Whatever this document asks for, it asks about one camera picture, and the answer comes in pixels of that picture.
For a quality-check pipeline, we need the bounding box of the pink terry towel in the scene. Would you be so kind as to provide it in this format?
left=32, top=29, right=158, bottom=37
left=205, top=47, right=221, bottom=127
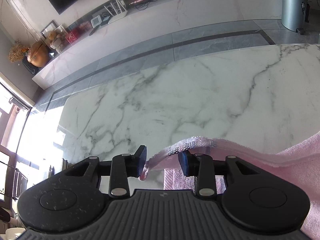
left=137, top=132, right=320, bottom=240

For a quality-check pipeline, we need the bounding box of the orange gourd ornament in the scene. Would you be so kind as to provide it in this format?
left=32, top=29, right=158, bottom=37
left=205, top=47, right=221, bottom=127
left=27, top=41, right=49, bottom=68

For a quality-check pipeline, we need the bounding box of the red gift box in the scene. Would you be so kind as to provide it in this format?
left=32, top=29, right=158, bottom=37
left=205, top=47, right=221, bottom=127
left=66, top=28, right=81, bottom=45

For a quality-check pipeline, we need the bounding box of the small white clock display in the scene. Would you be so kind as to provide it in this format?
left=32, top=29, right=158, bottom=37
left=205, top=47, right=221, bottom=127
left=91, top=15, right=102, bottom=28

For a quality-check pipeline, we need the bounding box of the brown teddy bear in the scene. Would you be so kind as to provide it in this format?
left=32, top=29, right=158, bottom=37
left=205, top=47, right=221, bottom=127
left=48, top=31, right=62, bottom=49

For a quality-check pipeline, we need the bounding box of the dried flower bouquet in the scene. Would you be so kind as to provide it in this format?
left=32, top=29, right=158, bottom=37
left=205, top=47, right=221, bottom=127
left=8, top=40, right=29, bottom=63

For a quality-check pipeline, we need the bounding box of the silver metal trash can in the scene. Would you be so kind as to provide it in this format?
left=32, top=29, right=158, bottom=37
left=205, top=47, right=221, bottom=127
left=281, top=0, right=307, bottom=35

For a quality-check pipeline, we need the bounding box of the white wire rack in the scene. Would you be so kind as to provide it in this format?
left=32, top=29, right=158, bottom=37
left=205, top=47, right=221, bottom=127
left=104, top=0, right=127, bottom=23

